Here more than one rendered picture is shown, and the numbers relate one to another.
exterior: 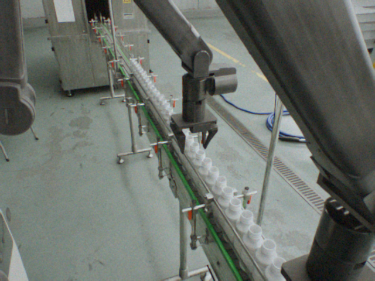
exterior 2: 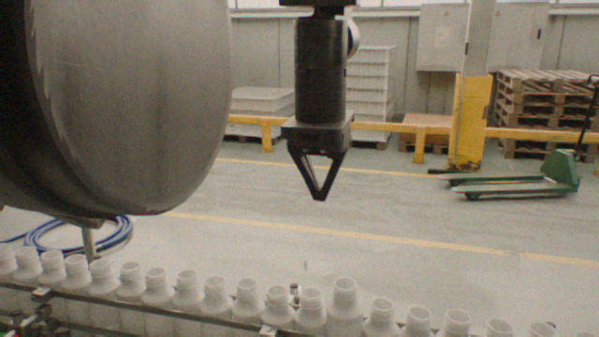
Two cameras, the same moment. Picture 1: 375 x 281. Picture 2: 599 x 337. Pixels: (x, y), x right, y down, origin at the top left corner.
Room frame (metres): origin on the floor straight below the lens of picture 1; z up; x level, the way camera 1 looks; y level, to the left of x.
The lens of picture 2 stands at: (-0.03, 0.23, 1.59)
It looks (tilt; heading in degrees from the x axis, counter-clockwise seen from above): 18 degrees down; 305
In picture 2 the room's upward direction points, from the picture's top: straight up
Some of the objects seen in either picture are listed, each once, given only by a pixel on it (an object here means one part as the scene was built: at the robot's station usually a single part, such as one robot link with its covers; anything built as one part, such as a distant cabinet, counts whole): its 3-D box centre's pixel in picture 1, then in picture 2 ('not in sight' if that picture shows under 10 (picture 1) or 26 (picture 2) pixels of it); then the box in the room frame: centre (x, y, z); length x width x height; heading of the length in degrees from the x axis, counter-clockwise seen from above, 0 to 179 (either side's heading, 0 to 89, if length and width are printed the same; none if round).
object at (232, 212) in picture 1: (233, 220); (106, 301); (0.71, -0.16, 1.08); 0.06 x 0.06 x 0.17
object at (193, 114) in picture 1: (194, 110); not in sight; (0.66, -0.02, 1.51); 0.10 x 0.07 x 0.07; 110
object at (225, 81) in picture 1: (210, 70); not in sight; (0.68, -0.06, 1.60); 0.12 x 0.09 x 0.12; 110
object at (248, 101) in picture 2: not in sight; (256, 113); (4.43, -4.93, 0.33); 1.25 x 1.03 x 0.66; 108
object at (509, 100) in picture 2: not in sight; (542, 112); (0.71, -6.42, 0.51); 1.26 x 1.08 x 1.02; 110
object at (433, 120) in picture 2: not in sight; (438, 133); (1.90, -5.95, 0.16); 1.23 x 1.02 x 0.31; 108
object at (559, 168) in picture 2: not in sight; (520, 135); (0.64, -4.50, 0.58); 1.45 x 0.54 x 1.16; 40
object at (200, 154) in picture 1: (200, 168); not in sight; (0.99, -0.06, 1.08); 0.06 x 0.06 x 0.17
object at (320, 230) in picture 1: (351, 226); (321, 43); (0.24, -0.19, 1.57); 0.07 x 0.06 x 0.07; 110
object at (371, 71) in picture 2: not in sight; (357, 94); (3.04, -5.57, 0.67); 1.24 x 1.03 x 1.35; 108
